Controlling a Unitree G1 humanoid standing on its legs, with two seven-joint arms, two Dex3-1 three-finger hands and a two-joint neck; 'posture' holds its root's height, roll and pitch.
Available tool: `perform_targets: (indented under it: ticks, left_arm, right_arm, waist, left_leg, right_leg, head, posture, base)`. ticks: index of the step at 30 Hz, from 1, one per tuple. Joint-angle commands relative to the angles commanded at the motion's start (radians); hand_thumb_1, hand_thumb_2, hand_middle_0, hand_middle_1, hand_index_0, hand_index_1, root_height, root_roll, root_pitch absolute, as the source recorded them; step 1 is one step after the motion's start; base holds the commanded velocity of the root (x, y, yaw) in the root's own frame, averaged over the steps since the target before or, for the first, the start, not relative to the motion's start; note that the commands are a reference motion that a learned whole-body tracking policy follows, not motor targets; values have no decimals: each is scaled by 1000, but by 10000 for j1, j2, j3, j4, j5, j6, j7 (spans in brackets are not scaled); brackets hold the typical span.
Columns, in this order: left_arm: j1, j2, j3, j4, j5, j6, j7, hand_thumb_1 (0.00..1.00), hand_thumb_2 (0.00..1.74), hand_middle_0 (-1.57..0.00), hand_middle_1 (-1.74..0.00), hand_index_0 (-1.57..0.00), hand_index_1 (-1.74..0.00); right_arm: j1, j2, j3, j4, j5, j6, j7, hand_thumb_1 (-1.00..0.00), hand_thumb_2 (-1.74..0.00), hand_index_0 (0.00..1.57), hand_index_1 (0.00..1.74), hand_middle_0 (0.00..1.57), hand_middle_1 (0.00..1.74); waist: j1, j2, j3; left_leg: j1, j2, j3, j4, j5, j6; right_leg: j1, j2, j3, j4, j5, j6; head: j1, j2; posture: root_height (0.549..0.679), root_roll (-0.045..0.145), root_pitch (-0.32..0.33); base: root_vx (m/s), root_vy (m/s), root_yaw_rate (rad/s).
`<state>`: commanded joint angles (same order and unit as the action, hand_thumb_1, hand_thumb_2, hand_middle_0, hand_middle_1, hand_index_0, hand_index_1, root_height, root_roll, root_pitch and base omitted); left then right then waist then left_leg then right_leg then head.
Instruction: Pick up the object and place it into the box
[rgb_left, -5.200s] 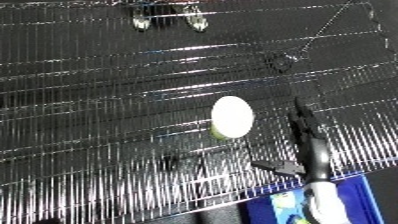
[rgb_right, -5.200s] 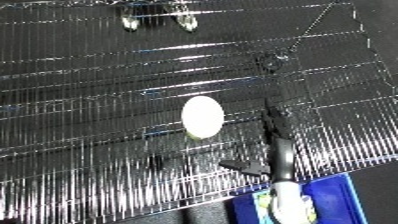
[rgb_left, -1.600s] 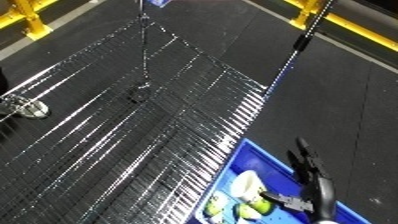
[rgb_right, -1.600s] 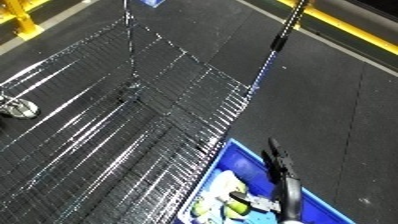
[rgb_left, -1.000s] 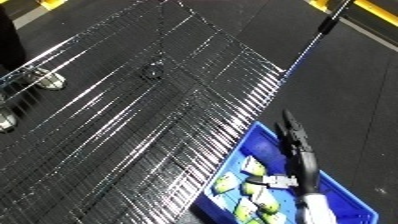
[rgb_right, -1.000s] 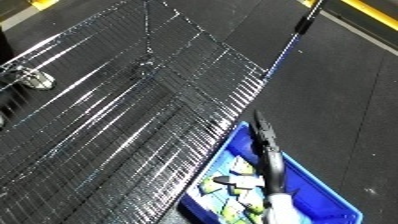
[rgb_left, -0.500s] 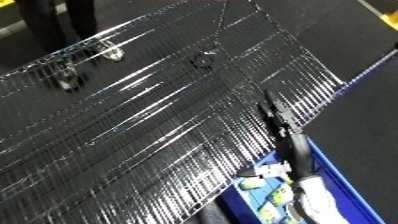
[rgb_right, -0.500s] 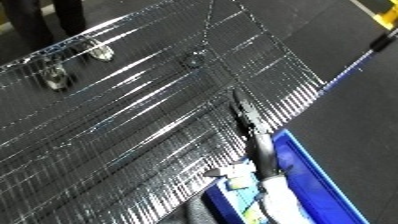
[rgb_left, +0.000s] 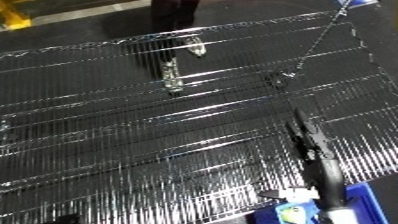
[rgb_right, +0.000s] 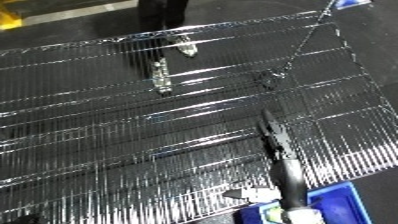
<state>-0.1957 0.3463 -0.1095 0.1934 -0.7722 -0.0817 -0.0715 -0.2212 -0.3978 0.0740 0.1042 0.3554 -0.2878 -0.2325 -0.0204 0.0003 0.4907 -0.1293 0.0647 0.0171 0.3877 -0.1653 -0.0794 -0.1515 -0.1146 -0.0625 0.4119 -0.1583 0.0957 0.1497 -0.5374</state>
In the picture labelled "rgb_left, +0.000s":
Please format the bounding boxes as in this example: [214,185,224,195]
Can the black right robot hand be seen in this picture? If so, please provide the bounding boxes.
[257,107,349,210]

